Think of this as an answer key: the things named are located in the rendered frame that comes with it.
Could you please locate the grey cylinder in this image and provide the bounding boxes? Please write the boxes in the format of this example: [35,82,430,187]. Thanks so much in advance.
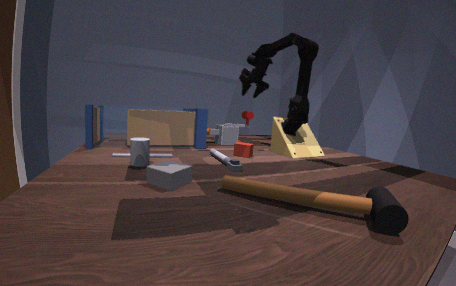
[130,137,150,167]

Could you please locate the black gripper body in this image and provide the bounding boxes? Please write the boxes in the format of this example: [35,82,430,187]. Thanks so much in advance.
[239,67,269,89]

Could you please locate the black rubber mallet with wooden handle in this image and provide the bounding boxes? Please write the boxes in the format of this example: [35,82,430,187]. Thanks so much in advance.
[221,176,409,236]

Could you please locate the grey metal rod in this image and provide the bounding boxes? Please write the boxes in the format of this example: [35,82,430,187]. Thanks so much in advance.
[210,149,243,172]

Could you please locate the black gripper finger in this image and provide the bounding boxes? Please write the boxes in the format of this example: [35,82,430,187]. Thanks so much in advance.
[253,84,266,98]
[241,80,251,96]

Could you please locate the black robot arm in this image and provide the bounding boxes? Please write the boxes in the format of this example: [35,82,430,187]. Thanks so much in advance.
[247,33,319,136]

